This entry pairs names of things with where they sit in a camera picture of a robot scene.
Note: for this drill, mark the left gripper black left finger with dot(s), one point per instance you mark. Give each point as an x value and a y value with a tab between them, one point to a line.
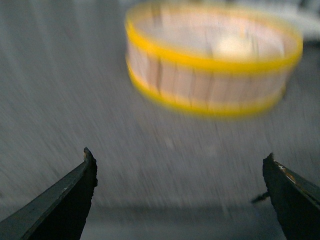
60	212

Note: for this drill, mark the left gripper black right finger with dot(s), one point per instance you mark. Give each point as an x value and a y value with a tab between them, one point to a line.
295	200

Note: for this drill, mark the white steamed bun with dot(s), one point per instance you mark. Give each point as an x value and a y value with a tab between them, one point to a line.
234	47

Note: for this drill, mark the wooden steamer basket, yellow rims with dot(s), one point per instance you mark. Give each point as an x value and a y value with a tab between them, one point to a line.
171	57

